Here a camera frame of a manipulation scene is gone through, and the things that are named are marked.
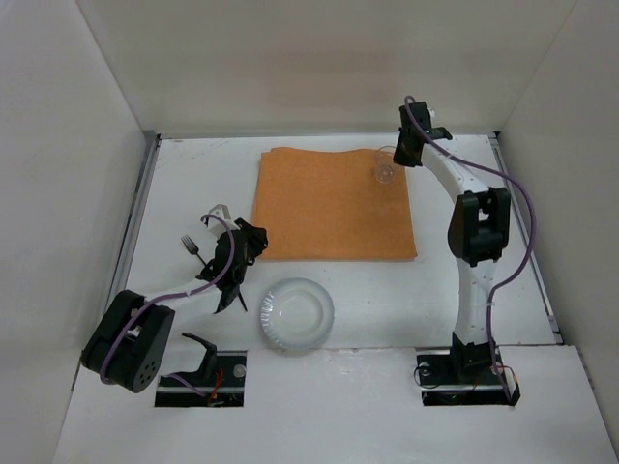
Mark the left aluminium table rail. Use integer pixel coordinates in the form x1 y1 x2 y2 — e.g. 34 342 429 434
97 130 161 323

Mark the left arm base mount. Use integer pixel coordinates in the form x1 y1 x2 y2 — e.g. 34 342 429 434
154 351 248 408

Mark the black plastic knife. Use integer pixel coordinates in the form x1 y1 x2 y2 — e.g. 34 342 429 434
237 290 249 312

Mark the black plastic fork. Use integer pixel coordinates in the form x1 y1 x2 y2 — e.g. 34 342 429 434
181 235 207 267

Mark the right aluminium table rail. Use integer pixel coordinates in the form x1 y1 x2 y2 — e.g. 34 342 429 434
488 131 565 345

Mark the aluminium table rail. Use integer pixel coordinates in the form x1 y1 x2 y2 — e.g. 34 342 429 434
97 130 161 323
488 131 565 345

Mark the purple cable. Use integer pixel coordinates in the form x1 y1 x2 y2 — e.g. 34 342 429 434
403 95 538 402
99 214 243 397

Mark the orange cloth napkin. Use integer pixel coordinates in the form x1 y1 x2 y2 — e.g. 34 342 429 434
251 147 418 261

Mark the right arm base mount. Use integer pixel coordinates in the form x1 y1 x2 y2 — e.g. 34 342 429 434
413 350 521 407

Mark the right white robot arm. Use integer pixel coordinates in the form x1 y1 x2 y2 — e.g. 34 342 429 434
394 96 511 384

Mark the clear plastic plate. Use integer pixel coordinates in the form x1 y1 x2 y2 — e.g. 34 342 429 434
260 278 335 351

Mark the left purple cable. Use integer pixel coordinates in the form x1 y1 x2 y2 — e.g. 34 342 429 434
99 214 243 397

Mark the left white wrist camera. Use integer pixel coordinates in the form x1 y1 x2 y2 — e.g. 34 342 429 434
200 203 239 238

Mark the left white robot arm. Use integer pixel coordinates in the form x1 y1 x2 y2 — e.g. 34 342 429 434
80 214 268 393

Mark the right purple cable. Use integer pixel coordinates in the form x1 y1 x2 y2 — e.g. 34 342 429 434
403 95 538 402

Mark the clear plastic cup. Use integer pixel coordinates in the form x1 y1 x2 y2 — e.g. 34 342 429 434
374 145 398 184

